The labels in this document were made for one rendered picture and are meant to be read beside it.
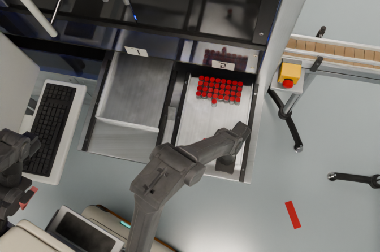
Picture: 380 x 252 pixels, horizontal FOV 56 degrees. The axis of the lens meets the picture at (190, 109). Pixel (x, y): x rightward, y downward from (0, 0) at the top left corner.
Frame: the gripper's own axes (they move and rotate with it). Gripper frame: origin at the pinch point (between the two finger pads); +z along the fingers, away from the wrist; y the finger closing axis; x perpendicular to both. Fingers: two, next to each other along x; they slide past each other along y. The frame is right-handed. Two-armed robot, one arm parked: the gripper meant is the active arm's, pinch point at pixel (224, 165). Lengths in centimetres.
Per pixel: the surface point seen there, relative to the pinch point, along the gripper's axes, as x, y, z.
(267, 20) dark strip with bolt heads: -3, 28, -50
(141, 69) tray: 42, 33, -2
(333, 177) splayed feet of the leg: -66, 36, 83
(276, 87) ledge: -14.4, 36.7, -2.7
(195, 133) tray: 13.8, 10.8, 1.3
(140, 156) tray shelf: 32.8, -2.7, 3.8
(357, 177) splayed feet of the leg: -77, 35, 74
